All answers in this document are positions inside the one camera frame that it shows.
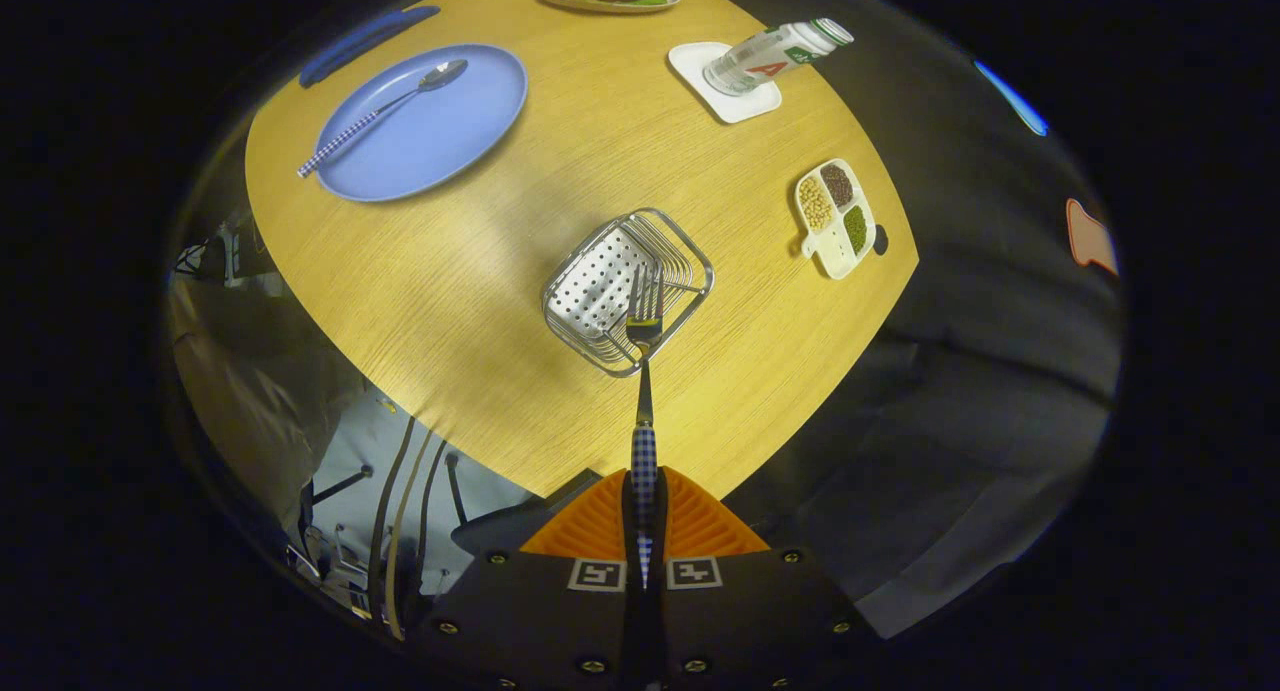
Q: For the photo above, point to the white divided bean tray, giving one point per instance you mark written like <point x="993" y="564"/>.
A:
<point x="835" y="221"/>

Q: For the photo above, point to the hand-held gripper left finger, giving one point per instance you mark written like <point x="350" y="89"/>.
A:
<point x="540" y="621"/>

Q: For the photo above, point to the blue folded cloth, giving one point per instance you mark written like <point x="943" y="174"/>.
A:
<point x="350" y="46"/>

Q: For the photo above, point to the white square coaster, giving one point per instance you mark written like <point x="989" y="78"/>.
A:
<point x="692" y="63"/>

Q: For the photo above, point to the clear plastic bottle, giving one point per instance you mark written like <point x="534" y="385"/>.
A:
<point x="775" y="56"/>

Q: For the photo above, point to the blue round plate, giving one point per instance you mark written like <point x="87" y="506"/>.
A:
<point x="440" y="136"/>

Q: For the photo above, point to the black backdrop cloth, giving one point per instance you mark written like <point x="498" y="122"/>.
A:
<point x="1000" y="371"/>

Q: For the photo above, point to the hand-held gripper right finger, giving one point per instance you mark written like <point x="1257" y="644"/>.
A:
<point x="750" y="621"/>

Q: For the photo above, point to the small dark table cap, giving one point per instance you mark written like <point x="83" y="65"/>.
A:
<point x="880" y="239"/>

